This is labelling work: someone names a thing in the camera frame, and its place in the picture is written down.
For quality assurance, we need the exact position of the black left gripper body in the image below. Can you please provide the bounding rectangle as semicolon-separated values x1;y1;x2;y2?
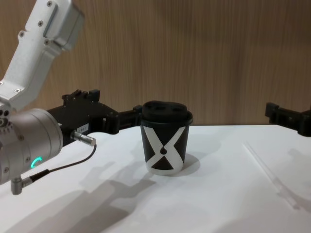
46;101;119;148

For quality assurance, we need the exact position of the thin dark wrist cable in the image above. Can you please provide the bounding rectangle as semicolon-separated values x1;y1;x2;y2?
10;131;98;196

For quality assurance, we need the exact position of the black and white paper cup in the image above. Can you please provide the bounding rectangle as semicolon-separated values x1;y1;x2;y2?
140;118;190;176

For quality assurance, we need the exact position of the white wrapped straw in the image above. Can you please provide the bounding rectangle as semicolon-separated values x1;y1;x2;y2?
242;141;301;210

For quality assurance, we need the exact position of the black plastic cup lid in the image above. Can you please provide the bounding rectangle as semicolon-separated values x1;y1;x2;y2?
141;100;194;127

